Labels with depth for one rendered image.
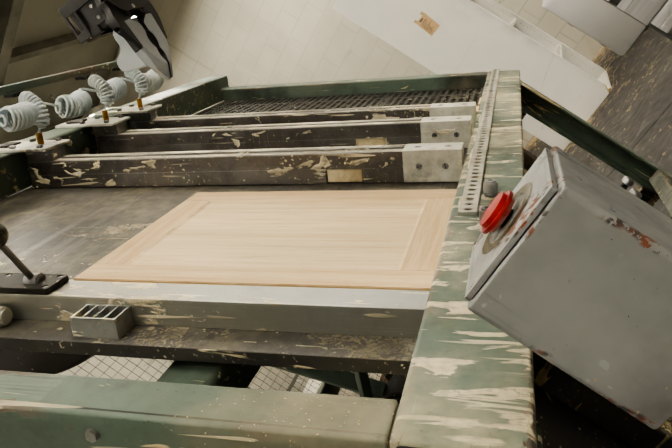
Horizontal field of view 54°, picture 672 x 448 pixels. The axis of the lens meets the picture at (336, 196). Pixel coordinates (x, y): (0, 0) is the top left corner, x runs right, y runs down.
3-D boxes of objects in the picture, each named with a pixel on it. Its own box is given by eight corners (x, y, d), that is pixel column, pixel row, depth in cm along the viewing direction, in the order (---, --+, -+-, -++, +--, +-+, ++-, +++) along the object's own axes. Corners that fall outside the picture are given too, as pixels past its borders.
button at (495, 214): (529, 211, 50) (505, 196, 50) (498, 251, 51) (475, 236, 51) (528, 195, 53) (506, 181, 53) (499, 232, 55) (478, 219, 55)
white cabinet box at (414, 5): (612, 89, 464) (368, -63, 473) (561, 153, 492) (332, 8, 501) (606, 70, 517) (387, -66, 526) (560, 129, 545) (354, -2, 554)
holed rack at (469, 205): (477, 215, 104) (477, 211, 104) (458, 215, 105) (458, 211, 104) (499, 70, 255) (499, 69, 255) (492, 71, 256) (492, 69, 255)
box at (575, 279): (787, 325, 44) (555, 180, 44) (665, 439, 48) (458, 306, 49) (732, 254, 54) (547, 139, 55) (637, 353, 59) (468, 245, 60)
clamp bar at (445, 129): (470, 149, 162) (467, 51, 155) (62, 161, 194) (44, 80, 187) (473, 140, 171) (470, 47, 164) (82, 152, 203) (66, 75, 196)
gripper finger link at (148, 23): (159, 88, 94) (121, 32, 93) (187, 68, 92) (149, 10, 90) (147, 94, 92) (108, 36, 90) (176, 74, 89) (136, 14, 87)
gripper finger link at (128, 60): (147, 94, 92) (108, 36, 90) (176, 74, 89) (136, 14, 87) (134, 100, 89) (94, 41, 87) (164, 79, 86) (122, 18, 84)
